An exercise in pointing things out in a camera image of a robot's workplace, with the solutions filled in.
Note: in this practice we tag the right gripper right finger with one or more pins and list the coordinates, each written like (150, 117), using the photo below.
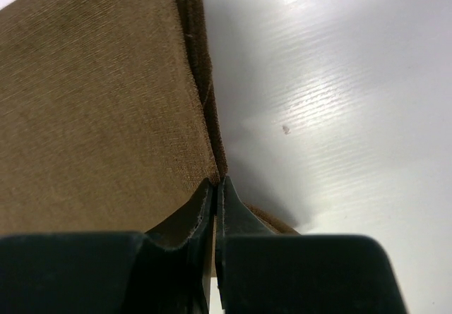
(263, 272)

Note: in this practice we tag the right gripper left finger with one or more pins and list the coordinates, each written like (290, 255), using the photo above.
(163, 270)

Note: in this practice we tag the brown cloth napkin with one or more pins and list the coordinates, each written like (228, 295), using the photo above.
(108, 116)

